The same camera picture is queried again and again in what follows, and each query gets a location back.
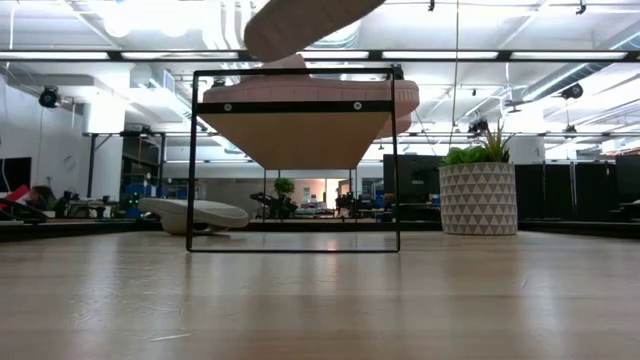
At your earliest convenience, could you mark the grey slide sandal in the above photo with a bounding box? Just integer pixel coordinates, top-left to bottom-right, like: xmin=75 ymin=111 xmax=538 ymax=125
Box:
xmin=243 ymin=0 xmax=387 ymax=64
xmin=138 ymin=196 xmax=250 ymax=236

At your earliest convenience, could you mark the small background green plant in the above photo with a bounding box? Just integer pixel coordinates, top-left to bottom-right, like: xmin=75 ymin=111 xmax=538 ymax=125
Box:
xmin=272 ymin=177 xmax=297 ymax=201

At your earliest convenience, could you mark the black monitor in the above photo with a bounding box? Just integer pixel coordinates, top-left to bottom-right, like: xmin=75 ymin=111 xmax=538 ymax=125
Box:
xmin=382 ymin=154 xmax=444 ymax=201

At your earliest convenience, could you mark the green plant in patterned pot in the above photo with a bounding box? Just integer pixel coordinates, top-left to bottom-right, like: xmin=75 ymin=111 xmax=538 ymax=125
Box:
xmin=438 ymin=119 xmax=519 ymax=237

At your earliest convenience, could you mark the black storage rack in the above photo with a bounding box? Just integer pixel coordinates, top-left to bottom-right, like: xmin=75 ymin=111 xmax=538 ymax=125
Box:
xmin=119 ymin=130 xmax=167 ymax=221

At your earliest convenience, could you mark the black overhead rig bar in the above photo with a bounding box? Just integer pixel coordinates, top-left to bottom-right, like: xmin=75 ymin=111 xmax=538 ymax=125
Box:
xmin=0 ymin=48 xmax=640 ymax=63

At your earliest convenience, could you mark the black office partition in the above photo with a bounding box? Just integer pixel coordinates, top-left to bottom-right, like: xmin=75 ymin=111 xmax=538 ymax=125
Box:
xmin=514 ymin=154 xmax=640 ymax=222

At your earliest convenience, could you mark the wooden shelf with black frame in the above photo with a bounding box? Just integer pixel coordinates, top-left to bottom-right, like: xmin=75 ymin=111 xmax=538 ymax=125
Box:
xmin=185 ymin=67 xmax=402 ymax=254

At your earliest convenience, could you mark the black wall screen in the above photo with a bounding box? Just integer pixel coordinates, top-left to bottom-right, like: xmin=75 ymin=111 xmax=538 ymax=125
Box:
xmin=0 ymin=156 xmax=33 ymax=194

